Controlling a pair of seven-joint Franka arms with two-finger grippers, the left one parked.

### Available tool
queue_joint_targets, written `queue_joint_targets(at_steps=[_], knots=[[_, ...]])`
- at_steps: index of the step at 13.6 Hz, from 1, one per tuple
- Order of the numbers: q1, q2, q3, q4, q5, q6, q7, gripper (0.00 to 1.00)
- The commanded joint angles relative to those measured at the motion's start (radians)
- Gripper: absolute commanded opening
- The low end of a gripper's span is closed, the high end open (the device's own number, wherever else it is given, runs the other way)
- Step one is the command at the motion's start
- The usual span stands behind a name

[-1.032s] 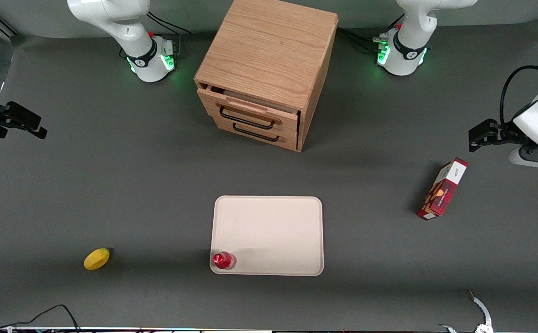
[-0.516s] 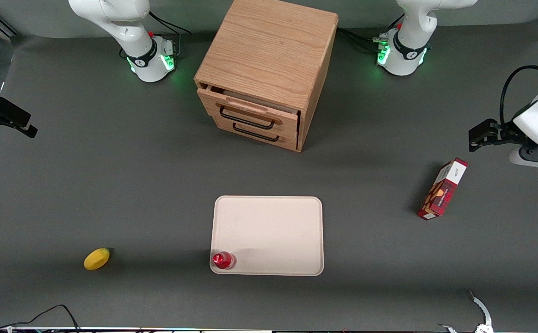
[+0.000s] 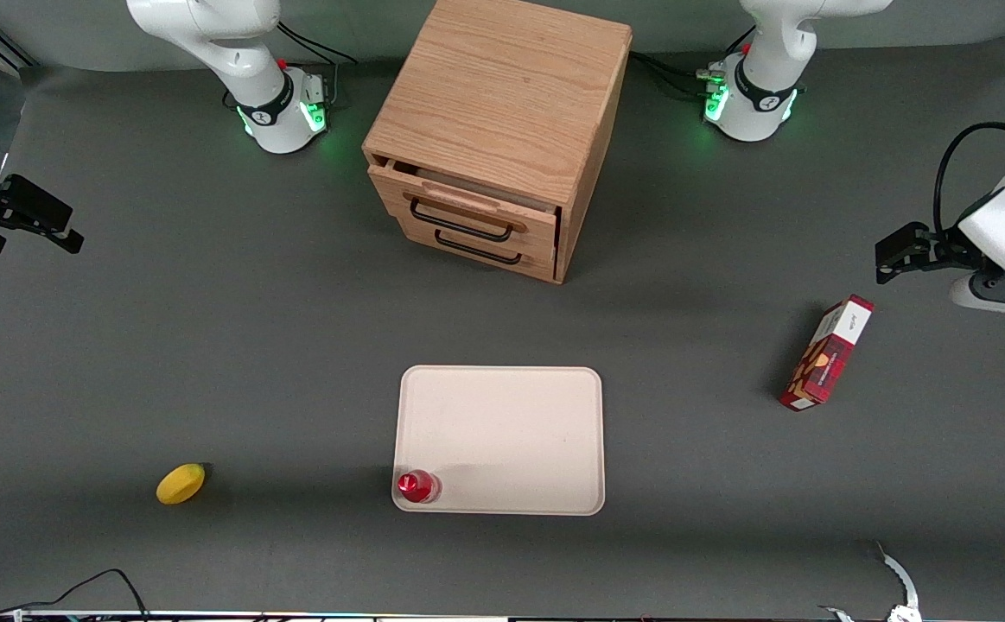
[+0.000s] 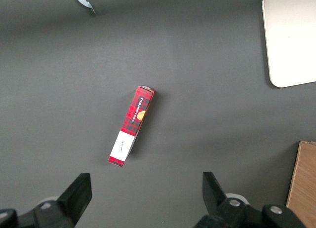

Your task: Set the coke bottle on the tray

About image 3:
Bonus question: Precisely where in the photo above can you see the black arm base cable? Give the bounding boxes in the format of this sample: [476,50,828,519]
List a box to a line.
[639,62,712,99]
[629,50,712,86]
[276,19,362,108]

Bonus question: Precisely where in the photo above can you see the red coke bottle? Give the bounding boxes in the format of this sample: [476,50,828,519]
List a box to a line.
[395,469,443,505]

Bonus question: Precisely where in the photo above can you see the yellow toy lemon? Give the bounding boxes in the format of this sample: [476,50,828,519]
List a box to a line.
[156,463,207,506]

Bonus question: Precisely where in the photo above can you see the wooden drawer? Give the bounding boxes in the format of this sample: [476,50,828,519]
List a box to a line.
[367,159,561,261]
[398,216,561,284]

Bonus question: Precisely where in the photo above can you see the black metal drawer handle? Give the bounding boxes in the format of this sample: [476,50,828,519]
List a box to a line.
[409,198,514,244]
[434,229,523,266]

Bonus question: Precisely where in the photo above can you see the black thin loose cable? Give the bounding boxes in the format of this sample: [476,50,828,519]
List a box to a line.
[0,568,150,621]

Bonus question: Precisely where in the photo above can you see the red plaid shortbread box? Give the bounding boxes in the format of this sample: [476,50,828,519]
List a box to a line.
[779,294,875,412]

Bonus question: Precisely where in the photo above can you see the wooden drawer cabinet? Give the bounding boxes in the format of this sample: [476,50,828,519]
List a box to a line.
[362,0,633,285]

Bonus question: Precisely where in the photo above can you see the dark grey table mat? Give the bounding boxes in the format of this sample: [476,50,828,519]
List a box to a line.
[0,39,1005,616]

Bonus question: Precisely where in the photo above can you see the white serrated strip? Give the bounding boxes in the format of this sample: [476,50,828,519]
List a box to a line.
[875,541,923,622]

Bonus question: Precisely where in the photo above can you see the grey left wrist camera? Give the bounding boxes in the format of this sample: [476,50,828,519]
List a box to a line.
[950,272,1005,321]

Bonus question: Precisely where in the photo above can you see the beige plastic tray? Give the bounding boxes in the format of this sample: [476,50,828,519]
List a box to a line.
[391,365,606,517]

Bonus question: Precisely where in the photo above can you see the black right arm base cable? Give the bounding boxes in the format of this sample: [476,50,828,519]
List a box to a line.
[276,19,362,108]

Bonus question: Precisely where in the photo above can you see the black left arm base cable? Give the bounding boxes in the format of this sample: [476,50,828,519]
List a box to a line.
[639,62,712,99]
[629,50,712,86]

